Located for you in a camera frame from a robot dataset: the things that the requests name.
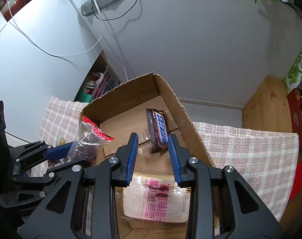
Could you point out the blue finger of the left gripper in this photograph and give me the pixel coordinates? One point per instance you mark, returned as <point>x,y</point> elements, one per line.
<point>57,153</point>

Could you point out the Snickers chocolate bar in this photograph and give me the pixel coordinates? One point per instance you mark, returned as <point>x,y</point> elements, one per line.
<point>157,129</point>

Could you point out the wooden side cabinet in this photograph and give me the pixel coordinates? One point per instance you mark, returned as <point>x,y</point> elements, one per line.
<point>268,109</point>

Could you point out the red dried fruit packet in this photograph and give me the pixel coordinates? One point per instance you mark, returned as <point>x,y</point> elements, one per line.
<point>89,140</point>

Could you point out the red gift box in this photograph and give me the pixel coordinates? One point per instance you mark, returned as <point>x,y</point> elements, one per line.
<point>295,106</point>

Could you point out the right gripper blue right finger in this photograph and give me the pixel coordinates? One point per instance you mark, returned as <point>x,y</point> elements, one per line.
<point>179,157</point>

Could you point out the pink plastic basket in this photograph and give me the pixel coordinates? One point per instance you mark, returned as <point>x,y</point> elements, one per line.
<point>109,82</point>

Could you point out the plaid checkered tablecloth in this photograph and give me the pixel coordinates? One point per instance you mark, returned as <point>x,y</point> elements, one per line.
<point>267,160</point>

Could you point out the green printed carton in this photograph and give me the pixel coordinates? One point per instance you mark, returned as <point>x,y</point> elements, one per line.
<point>294,75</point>

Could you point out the brown cardboard box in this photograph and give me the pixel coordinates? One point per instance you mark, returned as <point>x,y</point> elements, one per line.
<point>119,113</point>

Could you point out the packaged sliced bread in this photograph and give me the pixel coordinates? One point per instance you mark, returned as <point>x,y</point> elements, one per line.
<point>155,200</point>

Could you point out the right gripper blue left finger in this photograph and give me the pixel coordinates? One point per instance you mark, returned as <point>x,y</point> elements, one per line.
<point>127,156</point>

